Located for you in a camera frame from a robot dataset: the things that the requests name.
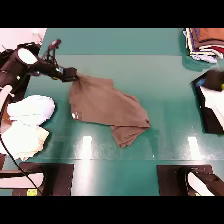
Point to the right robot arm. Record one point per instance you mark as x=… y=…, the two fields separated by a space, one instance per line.
x=211 y=123

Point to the heap of clothes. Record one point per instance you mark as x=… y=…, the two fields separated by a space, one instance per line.
x=206 y=41

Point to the cream garment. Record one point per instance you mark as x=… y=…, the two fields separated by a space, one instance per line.
x=21 y=140

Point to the brown T-shirt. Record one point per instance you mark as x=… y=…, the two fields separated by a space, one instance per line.
x=103 y=106

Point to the white garment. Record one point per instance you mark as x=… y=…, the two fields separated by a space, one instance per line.
x=31 y=108

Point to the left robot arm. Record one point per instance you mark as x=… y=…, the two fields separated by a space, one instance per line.
x=13 y=68

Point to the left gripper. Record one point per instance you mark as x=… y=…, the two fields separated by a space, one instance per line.
x=70 y=74

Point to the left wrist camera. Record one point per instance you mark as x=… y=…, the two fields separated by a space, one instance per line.
x=52 y=50

